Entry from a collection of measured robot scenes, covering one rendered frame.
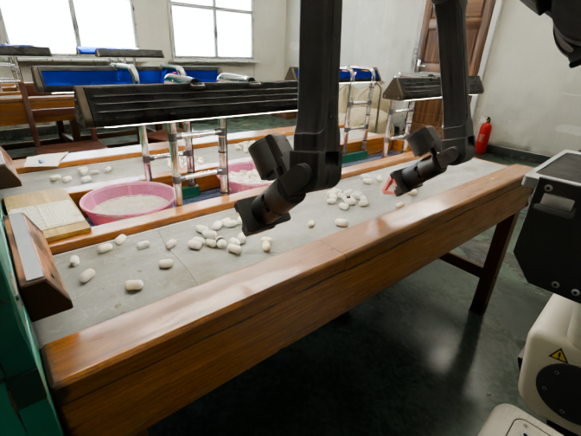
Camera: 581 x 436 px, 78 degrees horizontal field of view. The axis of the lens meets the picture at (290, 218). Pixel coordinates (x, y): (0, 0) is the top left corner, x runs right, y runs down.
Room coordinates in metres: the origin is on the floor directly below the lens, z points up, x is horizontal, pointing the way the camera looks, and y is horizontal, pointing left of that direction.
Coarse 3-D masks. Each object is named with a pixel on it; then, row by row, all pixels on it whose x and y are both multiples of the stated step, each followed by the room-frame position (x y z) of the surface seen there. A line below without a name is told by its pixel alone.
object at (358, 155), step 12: (348, 72) 1.78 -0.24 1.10; (372, 72) 1.87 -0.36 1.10; (348, 84) 1.78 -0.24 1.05; (372, 84) 1.86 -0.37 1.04; (348, 96) 1.77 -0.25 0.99; (372, 96) 1.87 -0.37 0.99; (348, 108) 1.77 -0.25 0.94; (348, 120) 1.77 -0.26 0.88; (348, 156) 1.78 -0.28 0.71; (360, 156) 1.84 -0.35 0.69
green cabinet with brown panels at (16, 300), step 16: (0, 224) 0.59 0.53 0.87; (0, 240) 0.53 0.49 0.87; (0, 256) 0.32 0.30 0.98; (0, 272) 0.30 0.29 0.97; (0, 288) 0.30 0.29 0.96; (16, 288) 0.40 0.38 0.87; (0, 304) 0.29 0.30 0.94; (16, 304) 0.31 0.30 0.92; (0, 320) 0.29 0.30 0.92; (16, 320) 0.30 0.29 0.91; (0, 336) 0.29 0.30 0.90; (16, 336) 0.30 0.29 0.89; (0, 352) 0.28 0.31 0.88; (16, 352) 0.29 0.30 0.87; (32, 352) 0.30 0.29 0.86; (0, 368) 0.28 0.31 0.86; (16, 368) 0.29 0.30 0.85; (32, 368) 0.30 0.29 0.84
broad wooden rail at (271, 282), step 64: (448, 192) 1.16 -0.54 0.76; (512, 192) 1.35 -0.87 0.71; (320, 256) 0.70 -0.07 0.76; (384, 256) 0.82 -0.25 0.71; (128, 320) 0.47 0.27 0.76; (192, 320) 0.48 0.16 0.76; (256, 320) 0.55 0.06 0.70; (320, 320) 0.67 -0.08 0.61; (64, 384) 0.34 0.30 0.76; (128, 384) 0.39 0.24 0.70; (192, 384) 0.46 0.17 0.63
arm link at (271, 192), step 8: (280, 168) 0.58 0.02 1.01; (272, 176) 0.59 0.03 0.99; (272, 184) 0.57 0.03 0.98; (280, 184) 0.56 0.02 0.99; (272, 192) 0.56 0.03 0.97; (280, 192) 0.55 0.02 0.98; (272, 200) 0.56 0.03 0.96; (280, 200) 0.55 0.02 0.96; (288, 200) 0.55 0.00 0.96; (296, 200) 0.55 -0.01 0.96; (272, 208) 0.57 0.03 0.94; (280, 208) 0.56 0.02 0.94; (288, 208) 0.56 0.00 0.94
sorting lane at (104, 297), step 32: (416, 160) 1.64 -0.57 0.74; (480, 160) 1.69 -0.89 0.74; (320, 192) 1.17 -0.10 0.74; (192, 224) 0.88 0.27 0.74; (288, 224) 0.91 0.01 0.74; (320, 224) 0.92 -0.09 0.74; (352, 224) 0.93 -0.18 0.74; (64, 256) 0.69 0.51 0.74; (96, 256) 0.70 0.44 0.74; (128, 256) 0.71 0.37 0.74; (160, 256) 0.71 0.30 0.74; (192, 256) 0.72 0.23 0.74; (224, 256) 0.73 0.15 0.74; (256, 256) 0.73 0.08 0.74; (96, 288) 0.58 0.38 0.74; (160, 288) 0.59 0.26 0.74; (64, 320) 0.49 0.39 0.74; (96, 320) 0.49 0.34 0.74
